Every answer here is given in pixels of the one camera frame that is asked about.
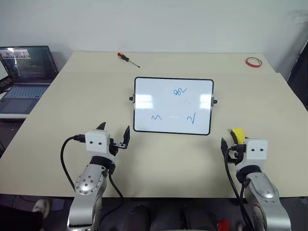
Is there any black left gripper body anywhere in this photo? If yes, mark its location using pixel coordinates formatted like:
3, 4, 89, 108
109, 138, 128, 156

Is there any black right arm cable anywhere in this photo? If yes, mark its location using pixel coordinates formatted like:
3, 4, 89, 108
224, 146, 253, 231

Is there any red tape roll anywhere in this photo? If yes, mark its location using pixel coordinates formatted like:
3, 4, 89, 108
245, 57, 262, 69

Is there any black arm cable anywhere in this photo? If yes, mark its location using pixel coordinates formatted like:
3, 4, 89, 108
60, 135, 124, 218
224, 146, 253, 231

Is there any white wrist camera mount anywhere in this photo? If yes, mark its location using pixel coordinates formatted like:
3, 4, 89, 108
244, 139, 269, 161
85, 129, 111, 154

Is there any grey open laptop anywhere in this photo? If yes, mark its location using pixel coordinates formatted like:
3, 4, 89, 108
0, 45, 60, 115

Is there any yellow whiteboard eraser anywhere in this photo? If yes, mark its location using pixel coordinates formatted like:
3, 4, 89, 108
230, 128, 246, 145

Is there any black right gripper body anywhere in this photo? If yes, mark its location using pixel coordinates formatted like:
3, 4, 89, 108
225, 143, 246, 165

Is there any black chair back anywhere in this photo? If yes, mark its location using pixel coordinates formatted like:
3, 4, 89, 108
285, 39, 308, 110

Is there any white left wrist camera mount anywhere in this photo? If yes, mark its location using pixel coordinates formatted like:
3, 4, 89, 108
85, 129, 111, 154

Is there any small black-framed whiteboard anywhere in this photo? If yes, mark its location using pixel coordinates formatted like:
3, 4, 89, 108
128, 77, 218, 136

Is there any red and black screwdriver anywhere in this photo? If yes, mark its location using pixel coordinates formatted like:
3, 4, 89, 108
117, 52, 141, 69

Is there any small red object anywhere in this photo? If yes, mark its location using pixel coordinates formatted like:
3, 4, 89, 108
217, 218, 232, 231

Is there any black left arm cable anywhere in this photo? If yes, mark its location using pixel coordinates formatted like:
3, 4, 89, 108
60, 135, 124, 218

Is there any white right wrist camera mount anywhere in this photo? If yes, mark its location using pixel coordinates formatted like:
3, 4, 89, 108
244, 139, 269, 161

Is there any dark rounded shape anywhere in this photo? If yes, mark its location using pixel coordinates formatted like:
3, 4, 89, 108
124, 204, 156, 231

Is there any white shoe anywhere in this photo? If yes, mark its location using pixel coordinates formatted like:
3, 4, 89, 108
32, 198, 51, 219

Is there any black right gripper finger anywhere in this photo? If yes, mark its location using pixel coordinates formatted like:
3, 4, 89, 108
220, 137, 230, 156

